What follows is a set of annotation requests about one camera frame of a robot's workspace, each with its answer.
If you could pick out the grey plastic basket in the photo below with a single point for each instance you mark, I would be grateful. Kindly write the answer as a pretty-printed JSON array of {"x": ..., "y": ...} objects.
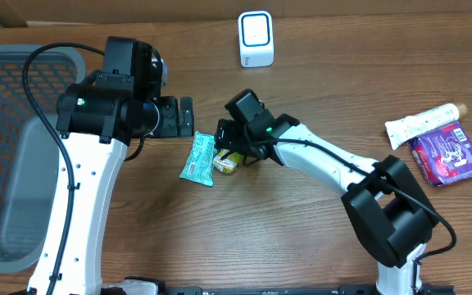
[{"x": 28, "y": 168}]

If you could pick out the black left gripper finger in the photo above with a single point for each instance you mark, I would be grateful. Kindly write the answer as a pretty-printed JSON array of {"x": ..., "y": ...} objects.
[
  {"x": 186, "y": 124},
  {"x": 186, "y": 104}
]

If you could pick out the purple Carefree packet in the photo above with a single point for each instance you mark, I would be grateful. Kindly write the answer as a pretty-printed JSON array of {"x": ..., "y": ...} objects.
[{"x": 443, "y": 155}]

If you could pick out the teal tissue packet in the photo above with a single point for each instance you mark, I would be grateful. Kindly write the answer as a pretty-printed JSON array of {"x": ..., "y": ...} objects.
[{"x": 199, "y": 167}]

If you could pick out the white barcode scanner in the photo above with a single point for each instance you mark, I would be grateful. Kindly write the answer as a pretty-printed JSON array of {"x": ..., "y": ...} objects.
[{"x": 256, "y": 39}]

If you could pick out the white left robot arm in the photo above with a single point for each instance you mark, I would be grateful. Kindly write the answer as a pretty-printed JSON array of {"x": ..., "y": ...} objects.
[{"x": 97, "y": 119}]

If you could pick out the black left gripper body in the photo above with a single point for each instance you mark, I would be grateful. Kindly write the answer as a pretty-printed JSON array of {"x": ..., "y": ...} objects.
[{"x": 167, "y": 124}]

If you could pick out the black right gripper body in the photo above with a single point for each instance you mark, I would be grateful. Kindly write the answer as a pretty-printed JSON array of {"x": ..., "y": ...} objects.
[{"x": 238, "y": 139}]

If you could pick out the white tube gold cap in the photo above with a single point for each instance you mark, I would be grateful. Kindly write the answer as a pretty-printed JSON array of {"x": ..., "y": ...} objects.
[{"x": 402, "y": 130}]

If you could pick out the green juice carton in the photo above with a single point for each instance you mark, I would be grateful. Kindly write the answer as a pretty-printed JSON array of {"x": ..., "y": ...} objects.
[{"x": 228, "y": 165}]

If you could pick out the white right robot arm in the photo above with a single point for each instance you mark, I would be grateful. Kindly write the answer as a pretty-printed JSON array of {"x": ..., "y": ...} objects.
[{"x": 389, "y": 211}]

